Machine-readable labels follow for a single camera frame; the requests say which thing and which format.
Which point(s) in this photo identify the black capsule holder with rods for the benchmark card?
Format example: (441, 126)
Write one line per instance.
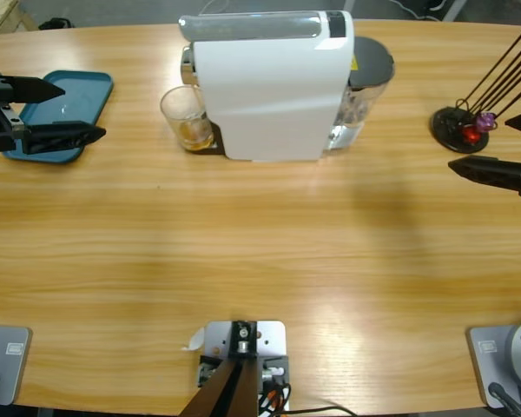
(449, 126)

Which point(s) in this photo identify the teal plastic tray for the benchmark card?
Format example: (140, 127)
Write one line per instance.
(84, 93)

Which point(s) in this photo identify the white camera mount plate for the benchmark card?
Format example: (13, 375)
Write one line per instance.
(271, 339)

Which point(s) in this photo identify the clear drinking glass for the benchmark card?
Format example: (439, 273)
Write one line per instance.
(178, 108)

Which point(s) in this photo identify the chrome coffee machine lever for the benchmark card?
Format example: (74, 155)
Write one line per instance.
(252, 26)

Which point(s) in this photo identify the white capsule coffee machine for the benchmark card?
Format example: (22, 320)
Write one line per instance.
(265, 95)

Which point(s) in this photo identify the grey metal frame leg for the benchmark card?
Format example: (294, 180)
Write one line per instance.
(453, 8)

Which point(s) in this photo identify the black object on floor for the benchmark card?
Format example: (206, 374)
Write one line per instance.
(56, 24)

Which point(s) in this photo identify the dark camera post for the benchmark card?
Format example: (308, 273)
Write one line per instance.
(230, 391)

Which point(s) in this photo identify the clear water tank black lid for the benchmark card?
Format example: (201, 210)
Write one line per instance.
(371, 61)

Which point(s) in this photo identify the white paper tag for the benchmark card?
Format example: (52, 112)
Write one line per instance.
(196, 341)

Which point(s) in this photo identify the purple coffee capsule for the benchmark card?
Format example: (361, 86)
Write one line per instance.
(486, 121)

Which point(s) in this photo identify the red coffee capsule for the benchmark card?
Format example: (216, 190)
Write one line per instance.
(472, 135)

